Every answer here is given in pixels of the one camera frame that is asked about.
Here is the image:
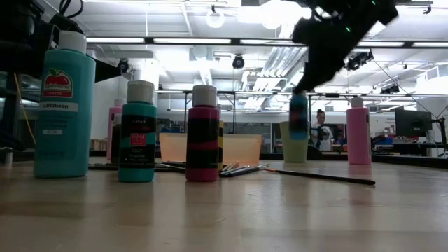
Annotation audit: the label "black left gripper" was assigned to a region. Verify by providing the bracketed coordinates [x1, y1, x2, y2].
[41, 13, 122, 83]

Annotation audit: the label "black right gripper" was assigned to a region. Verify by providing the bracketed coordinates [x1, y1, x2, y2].
[292, 0, 400, 95]

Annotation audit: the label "small blue paint bottle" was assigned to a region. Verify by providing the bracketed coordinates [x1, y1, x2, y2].
[288, 91, 309, 141]

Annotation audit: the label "small pink paint bottle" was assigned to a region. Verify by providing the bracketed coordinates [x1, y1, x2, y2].
[106, 98, 124, 162]

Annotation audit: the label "small turquoise paint bottle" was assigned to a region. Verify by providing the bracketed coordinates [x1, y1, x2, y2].
[117, 80, 158, 183]

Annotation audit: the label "small black paint bottle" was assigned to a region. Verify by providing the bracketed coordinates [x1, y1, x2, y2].
[110, 113, 123, 165]

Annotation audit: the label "large pink paint bottle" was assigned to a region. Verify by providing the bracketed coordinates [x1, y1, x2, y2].
[346, 97, 372, 166]

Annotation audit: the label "large teal paint bottle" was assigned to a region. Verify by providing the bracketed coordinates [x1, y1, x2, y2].
[33, 30, 97, 179]

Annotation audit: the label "black paintbrush long gold ferrule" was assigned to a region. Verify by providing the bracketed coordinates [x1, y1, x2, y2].
[87, 162, 120, 172]

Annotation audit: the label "small magenta paint bottle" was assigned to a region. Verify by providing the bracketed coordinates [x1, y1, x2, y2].
[185, 84, 221, 183]

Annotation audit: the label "person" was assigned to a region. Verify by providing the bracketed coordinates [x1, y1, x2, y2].
[311, 108, 335, 152]

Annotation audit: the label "wooden slat box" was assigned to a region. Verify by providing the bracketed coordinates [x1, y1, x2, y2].
[90, 138, 109, 151]

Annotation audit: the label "green plastic cup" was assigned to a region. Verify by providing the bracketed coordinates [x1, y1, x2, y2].
[279, 120, 310, 164]

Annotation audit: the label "long ceiling light bar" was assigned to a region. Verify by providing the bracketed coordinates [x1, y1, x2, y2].
[85, 36, 448, 49]

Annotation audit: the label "long thin black paintbrush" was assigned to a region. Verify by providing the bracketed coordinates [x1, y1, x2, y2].
[262, 168, 377, 186]

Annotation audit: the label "orange translucent tray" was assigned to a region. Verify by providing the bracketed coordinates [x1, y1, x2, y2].
[158, 132, 263, 167]

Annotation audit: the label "black computer monitor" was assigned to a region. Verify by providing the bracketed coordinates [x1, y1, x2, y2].
[394, 108, 433, 138]

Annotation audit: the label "black paintbrush wide orange bristles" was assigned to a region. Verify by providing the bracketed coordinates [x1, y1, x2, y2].
[222, 161, 241, 173]

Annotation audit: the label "small white cylinder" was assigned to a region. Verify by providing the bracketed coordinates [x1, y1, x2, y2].
[2, 146, 14, 167]

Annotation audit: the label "black metal rig frame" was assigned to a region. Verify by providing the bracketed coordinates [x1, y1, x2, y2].
[153, 89, 361, 136]

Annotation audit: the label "yellow cable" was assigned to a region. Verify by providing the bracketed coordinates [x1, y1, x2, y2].
[13, 72, 37, 146]

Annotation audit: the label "white ceiling ring light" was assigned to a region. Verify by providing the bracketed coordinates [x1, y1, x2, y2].
[204, 7, 226, 29]

